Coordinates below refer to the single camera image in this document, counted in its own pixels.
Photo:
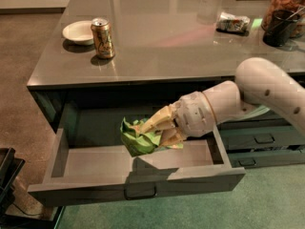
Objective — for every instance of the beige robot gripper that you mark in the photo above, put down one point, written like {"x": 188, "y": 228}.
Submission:
{"x": 193, "y": 114}

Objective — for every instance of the green rice chip bag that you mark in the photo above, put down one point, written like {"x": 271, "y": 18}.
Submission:
{"x": 139, "y": 144}

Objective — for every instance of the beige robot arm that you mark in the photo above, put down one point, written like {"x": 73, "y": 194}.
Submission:
{"x": 257, "y": 81}

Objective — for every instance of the right middle closed drawer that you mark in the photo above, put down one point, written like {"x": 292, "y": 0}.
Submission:
{"x": 261, "y": 138}

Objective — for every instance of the closed drawer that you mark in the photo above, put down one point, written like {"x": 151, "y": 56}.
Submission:
{"x": 268, "y": 119}
{"x": 261, "y": 138}
{"x": 267, "y": 158}

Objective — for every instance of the open grey top drawer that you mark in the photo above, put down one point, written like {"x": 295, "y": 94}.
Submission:
{"x": 90, "y": 164}

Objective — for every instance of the right bottom closed drawer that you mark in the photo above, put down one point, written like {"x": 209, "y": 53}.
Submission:
{"x": 267, "y": 158}

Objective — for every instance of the right upper closed drawer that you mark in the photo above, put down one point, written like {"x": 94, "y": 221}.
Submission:
{"x": 268, "y": 119}

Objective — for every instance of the grey cabinet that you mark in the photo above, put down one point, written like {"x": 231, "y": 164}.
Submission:
{"x": 163, "y": 48}

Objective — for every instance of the gold soda can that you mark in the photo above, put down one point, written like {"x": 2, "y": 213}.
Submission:
{"x": 102, "y": 38}

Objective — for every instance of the white bowl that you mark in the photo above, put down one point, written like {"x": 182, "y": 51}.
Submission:
{"x": 79, "y": 32}

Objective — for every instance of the black cup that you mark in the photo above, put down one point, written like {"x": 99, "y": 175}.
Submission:
{"x": 282, "y": 24}

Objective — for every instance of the black object at left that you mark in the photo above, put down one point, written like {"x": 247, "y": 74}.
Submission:
{"x": 10, "y": 166}

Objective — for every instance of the glass jar of snacks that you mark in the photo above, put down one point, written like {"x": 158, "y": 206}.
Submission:
{"x": 291, "y": 5}

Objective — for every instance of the metal drawer handle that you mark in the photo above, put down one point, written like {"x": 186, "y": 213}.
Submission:
{"x": 139, "y": 192}

